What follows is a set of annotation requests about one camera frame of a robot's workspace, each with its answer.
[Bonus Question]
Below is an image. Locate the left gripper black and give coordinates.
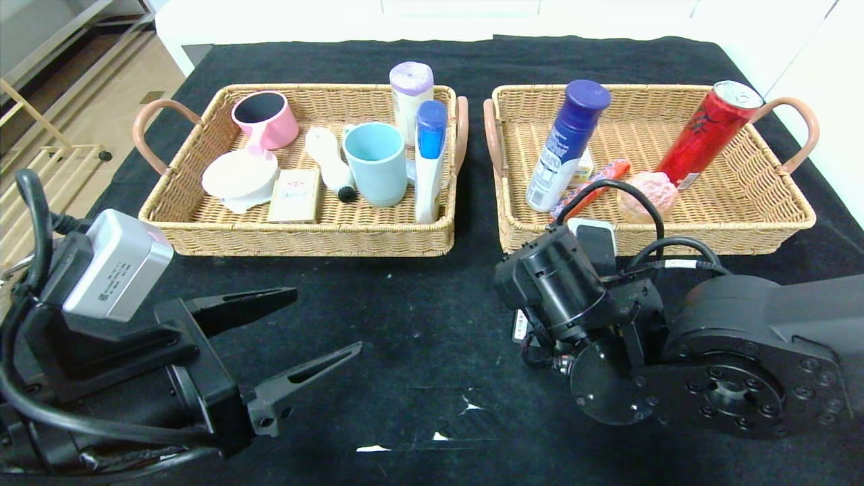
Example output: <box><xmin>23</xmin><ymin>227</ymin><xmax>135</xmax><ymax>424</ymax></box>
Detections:
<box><xmin>54</xmin><ymin>286</ymin><xmax>363</xmax><ymax>458</ymax></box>

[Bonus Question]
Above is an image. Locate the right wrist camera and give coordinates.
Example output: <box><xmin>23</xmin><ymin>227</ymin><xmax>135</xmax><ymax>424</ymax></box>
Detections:
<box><xmin>566</xmin><ymin>217</ymin><xmax>618</xmax><ymax>277</ymax></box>

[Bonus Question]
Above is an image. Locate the tall red drink can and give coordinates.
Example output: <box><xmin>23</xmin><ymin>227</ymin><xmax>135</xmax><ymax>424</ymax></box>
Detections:
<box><xmin>653</xmin><ymin>81</ymin><xmax>764</xmax><ymax>192</ymax></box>

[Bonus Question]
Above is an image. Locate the orange sausage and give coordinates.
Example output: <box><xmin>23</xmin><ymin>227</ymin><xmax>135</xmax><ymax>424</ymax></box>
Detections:
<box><xmin>550</xmin><ymin>159</ymin><xmax>632</xmax><ymax>222</ymax></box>

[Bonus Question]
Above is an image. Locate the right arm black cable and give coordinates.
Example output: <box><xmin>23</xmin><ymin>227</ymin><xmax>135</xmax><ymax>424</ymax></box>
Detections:
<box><xmin>553</xmin><ymin>179</ymin><xmax>731</xmax><ymax>279</ymax></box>

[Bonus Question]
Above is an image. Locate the round metal rimmed bin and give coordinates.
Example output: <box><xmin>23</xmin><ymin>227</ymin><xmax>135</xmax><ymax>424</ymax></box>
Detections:
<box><xmin>0</xmin><ymin>255</ymin><xmax>31</xmax><ymax>318</ymax></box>

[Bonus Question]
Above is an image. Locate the indigo capped drink bottle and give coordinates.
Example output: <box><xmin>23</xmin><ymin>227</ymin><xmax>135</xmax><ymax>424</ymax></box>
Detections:
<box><xmin>525</xmin><ymin>80</ymin><xmax>612</xmax><ymax>213</ymax></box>

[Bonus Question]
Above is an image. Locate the cream card box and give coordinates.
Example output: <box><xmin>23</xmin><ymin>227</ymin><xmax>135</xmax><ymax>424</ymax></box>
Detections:
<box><xmin>268</xmin><ymin>169</ymin><xmax>321</xmax><ymax>224</ymax></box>

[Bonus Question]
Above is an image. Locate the wicker basket holding household items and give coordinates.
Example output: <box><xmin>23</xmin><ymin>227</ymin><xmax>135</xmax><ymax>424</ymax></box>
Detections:
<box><xmin>133</xmin><ymin>84</ymin><xmax>470</xmax><ymax>259</ymax></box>

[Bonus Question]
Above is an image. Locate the black table cloth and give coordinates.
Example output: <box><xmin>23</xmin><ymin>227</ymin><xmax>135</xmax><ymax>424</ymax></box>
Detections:
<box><xmin>0</xmin><ymin>35</ymin><xmax>864</xmax><ymax>486</ymax></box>

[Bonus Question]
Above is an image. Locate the wicker basket holding food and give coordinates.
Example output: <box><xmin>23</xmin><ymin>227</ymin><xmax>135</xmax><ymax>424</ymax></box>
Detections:
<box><xmin>483</xmin><ymin>84</ymin><xmax>821</xmax><ymax>259</ymax></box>

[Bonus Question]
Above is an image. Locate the purple lid cylinder container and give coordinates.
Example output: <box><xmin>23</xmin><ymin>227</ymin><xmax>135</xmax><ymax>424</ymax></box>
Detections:
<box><xmin>389</xmin><ymin>62</ymin><xmax>436</xmax><ymax>148</ymax></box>

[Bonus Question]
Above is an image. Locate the teal mug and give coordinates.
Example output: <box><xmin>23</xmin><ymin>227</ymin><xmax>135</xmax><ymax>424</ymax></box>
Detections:
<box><xmin>341</xmin><ymin>121</ymin><xmax>408</xmax><ymax>208</ymax></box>

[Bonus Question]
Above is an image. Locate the pink mug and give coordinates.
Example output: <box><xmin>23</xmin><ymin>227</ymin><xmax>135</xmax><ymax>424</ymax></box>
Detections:
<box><xmin>232</xmin><ymin>91</ymin><xmax>302</xmax><ymax>159</ymax></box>

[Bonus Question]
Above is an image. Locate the white bottle bright blue cap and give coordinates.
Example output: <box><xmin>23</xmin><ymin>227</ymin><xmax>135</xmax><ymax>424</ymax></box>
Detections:
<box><xmin>413</xmin><ymin>100</ymin><xmax>448</xmax><ymax>225</ymax></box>

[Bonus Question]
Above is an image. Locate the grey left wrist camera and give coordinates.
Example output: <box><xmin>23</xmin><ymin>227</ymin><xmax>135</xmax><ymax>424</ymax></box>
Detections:
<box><xmin>62</xmin><ymin>209</ymin><xmax>175</xmax><ymax>321</ymax></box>

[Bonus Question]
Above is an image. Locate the grey metal shelf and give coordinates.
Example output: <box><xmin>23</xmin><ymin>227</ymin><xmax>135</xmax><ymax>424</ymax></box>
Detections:
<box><xmin>0</xmin><ymin>0</ymin><xmax>156</xmax><ymax>88</ymax></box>

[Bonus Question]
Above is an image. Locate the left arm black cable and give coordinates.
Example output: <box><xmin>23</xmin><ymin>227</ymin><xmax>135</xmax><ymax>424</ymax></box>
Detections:
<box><xmin>0</xmin><ymin>169</ymin><xmax>227</xmax><ymax>486</ymax></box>

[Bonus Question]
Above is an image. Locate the white brush black tip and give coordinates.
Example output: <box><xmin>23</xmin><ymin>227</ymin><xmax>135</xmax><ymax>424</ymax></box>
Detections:
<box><xmin>305</xmin><ymin>128</ymin><xmax>357</xmax><ymax>204</ymax></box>

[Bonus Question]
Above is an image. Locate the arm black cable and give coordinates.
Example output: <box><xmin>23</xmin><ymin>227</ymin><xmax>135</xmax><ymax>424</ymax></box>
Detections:
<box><xmin>0</xmin><ymin>169</ymin><xmax>227</xmax><ymax>486</ymax></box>
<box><xmin>553</xmin><ymin>179</ymin><xmax>731</xmax><ymax>279</ymax></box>

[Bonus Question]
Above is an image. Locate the small white milk carton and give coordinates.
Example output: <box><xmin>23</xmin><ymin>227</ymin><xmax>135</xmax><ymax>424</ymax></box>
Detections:
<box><xmin>570</xmin><ymin>147</ymin><xmax>596</xmax><ymax>188</ymax></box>

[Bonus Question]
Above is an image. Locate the pink round bun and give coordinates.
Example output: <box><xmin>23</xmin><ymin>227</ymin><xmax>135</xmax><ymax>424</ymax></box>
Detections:
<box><xmin>620</xmin><ymin>171</ymin><xmax>678</xmax><ymax>222</ymax></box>

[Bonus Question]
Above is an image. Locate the light wooden rack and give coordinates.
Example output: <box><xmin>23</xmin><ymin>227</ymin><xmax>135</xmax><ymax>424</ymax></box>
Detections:
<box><xmin>0</xmin><ymin>78</ymin><xmax>112</xmax><ymax>244</ymax></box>

